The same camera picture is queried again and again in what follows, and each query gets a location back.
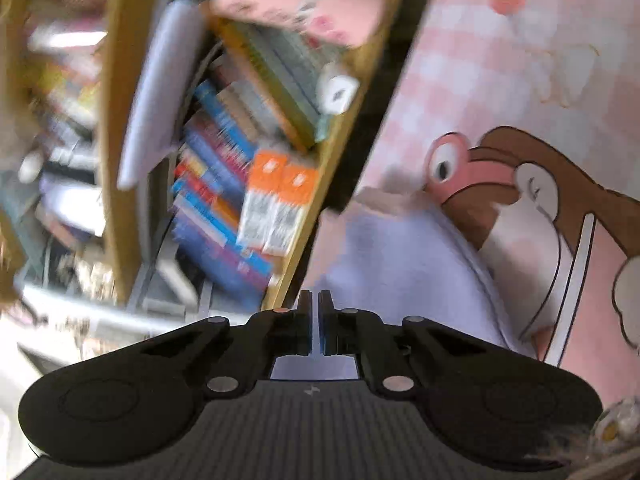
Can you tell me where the purple and pink sweater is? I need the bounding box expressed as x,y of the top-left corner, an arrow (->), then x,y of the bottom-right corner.
303,188 -> 535,358

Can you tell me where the upper orange white box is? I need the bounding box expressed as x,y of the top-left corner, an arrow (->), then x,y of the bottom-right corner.
236,150 -> 288,250

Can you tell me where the wooden bookshelf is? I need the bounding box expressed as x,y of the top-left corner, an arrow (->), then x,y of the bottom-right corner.
1,0 -> 404,309

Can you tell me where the white charger adapter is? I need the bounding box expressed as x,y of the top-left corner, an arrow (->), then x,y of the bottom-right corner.
317,62 -> 360,115

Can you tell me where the row of colourful books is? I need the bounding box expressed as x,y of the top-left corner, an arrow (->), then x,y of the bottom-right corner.
171,16 -> 341,311

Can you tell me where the white tablet device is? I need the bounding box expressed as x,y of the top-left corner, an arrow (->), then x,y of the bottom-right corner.
117,0 -> 205,191

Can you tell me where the pink cartoon checkered tablecloth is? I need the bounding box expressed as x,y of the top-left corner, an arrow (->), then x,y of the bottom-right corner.
352,0 -> 639,405

